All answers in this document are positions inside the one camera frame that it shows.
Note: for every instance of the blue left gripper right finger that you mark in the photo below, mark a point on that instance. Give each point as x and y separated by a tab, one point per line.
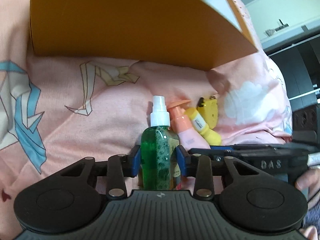
182	157

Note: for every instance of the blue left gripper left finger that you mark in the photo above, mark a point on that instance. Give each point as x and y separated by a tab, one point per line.
134	161

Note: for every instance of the green spray bottle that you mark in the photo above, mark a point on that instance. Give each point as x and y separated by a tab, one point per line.
160	170

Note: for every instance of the yellow cap bottle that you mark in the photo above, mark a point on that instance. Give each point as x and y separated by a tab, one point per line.
213	138

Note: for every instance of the yellow tape measure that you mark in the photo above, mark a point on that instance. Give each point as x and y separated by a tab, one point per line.
208	109

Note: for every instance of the orange cardboard box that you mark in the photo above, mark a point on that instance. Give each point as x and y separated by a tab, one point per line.
200	34

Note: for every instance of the pink patterned bed duvet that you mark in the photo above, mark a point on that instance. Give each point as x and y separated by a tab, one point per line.
57	110

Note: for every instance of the white door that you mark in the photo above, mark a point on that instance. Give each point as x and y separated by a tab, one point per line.
300	15

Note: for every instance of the hanging pouch on handle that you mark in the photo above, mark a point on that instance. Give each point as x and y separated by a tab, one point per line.
270	32

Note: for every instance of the black door handle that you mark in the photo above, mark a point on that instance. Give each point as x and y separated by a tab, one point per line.
282	26

